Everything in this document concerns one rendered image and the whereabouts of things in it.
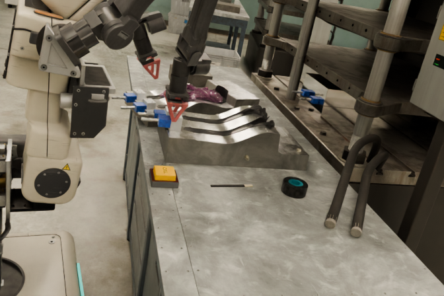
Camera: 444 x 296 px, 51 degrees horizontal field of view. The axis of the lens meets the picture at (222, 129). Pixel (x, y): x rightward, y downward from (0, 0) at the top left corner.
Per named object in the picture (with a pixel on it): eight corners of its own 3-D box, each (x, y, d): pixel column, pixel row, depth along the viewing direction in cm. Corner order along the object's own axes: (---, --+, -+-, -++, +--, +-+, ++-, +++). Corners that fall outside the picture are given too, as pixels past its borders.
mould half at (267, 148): (165, 162, 151) (170, 124, 146) (157, 131, 174) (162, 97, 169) (305, 170, 164) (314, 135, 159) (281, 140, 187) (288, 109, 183)
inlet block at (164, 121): (140, 129, 150) (143, 113, 148) (139, 123, 155) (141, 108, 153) (180, 133, 154) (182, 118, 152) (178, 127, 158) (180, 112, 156)
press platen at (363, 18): (374, 90, 165) (391, 36, 158) (264, 22, 280) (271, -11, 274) (554, 110, 187) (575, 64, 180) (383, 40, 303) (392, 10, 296)
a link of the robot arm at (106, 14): (77, 18, 116) (85, 32, 114) (112, -2, 117) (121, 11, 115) (92, 41, 124) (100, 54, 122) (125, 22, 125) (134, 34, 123)
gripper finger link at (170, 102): (182, 117, 157) (185, 90, 153) (185, 125, 150) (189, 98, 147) (162, 115, 155) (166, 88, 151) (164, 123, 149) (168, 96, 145)
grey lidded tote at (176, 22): (165, 32, 783) (168, 13, 771) (168, 28, 822) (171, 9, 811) (200, 39, 784) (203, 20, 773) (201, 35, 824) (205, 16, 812)
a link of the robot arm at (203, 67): (180, 34, 143) (193, 51, 139) (209, 34, 150) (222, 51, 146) (166, 63, 150) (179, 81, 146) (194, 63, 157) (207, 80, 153)
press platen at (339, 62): (356, 149, 173) (370, 105, 167) (256, 60, 289) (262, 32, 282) (530, 162, 196) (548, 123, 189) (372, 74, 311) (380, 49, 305)
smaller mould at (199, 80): (171, 85, 231) (173, 72, 228) (168, 76, 244) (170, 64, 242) (210, 89, 236) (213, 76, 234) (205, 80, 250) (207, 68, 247)
